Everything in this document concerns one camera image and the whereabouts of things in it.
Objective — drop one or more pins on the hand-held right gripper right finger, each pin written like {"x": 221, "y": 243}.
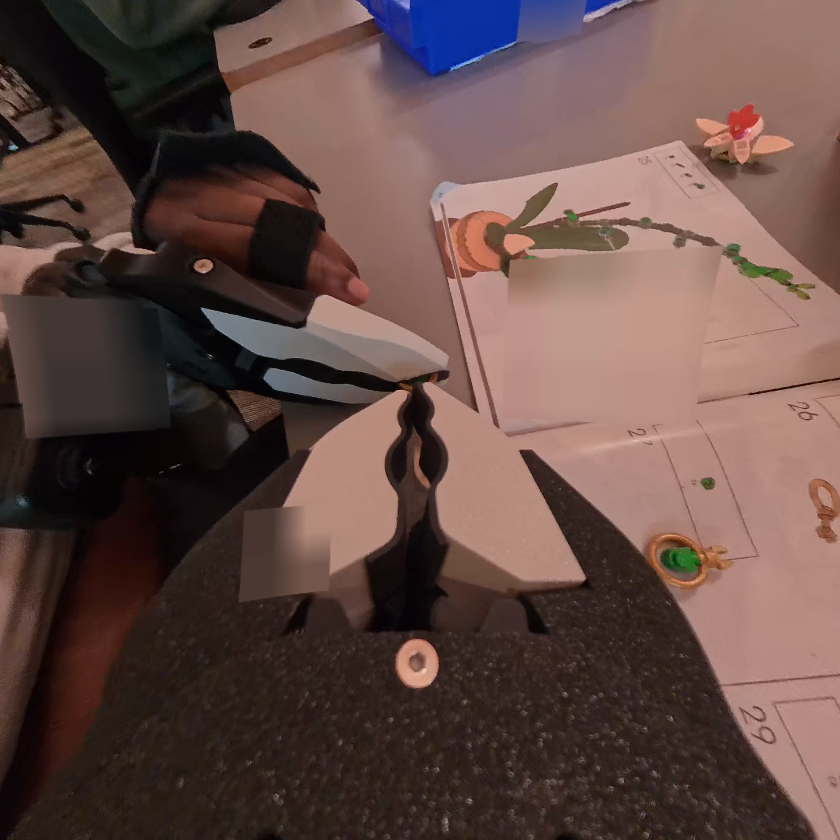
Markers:
{"x": 499, "y": 512}

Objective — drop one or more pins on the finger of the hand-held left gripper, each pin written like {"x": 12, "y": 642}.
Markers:
{"x": 315, "y": 386}
{"x": 367, "y": 341}

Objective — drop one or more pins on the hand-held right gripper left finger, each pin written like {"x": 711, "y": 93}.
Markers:
{"x": 348, "y": 485}

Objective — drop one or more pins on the person's left forearm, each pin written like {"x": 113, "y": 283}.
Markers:
{"x": 151, "y": 65}

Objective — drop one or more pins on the person's left hand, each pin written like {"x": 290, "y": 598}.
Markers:
{"x": 210, "y": 210}

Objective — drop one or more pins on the white fluffy cloth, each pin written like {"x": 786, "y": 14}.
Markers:
{"x": 39, "y": 253}

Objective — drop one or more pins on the black office chair base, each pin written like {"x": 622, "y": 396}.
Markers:
{"x": 39, "y": 216}

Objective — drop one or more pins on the open instruction booklet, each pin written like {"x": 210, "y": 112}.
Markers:
{"x": 774, "y": 590}

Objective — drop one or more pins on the blue plastic bin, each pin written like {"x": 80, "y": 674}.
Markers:
{"x": 459, "y": 33}

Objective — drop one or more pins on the tan brick flower red centre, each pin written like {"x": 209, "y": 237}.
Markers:
{"x": 741, "y": 134}

